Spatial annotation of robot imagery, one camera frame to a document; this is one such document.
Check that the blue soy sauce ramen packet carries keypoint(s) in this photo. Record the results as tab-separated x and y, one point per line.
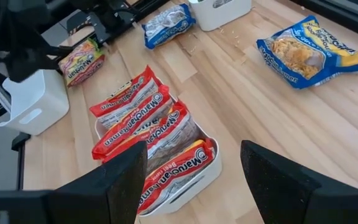
309	53
166	26

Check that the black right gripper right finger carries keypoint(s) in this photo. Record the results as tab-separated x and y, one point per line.
278	193

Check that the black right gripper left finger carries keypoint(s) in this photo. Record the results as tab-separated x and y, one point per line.
104	196

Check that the white plastic bin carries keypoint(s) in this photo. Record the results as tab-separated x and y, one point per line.
204	177
36	102
219	17

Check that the red beef ramen packet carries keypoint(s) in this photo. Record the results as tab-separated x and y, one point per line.
135	119
172	177
172	137
126	93

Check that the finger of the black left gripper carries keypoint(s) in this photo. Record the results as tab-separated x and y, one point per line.
61	50
53	65

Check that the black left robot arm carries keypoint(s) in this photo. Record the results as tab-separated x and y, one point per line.
17	15

